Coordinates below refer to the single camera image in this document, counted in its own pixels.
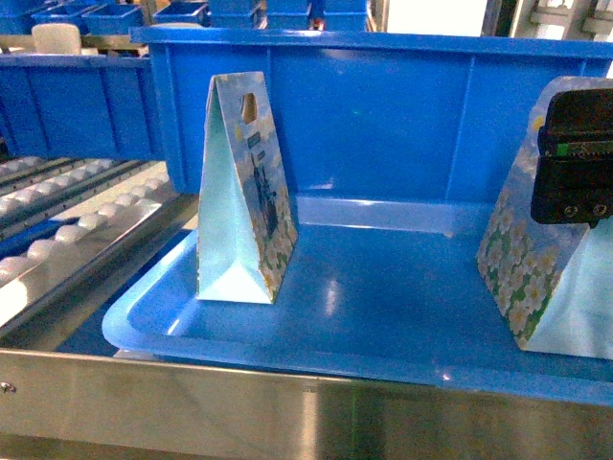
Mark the blue plastic tray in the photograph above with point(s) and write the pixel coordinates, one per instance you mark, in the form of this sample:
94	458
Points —
374	290

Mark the steel shelf front rail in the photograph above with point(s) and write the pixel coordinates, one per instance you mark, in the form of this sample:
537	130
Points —
56	406

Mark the blue crate at left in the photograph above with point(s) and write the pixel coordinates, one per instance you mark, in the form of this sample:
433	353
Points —
79	107

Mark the large blue crate behind tray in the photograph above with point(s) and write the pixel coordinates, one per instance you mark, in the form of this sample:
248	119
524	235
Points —
368	115

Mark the flower gift bag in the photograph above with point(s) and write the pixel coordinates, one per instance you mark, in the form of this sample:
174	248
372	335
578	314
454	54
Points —
246	231
552	283

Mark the white roller conveyor track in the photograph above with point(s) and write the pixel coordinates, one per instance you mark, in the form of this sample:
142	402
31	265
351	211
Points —
55	225

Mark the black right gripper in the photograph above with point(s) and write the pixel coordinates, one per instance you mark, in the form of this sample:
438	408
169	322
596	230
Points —
573	182

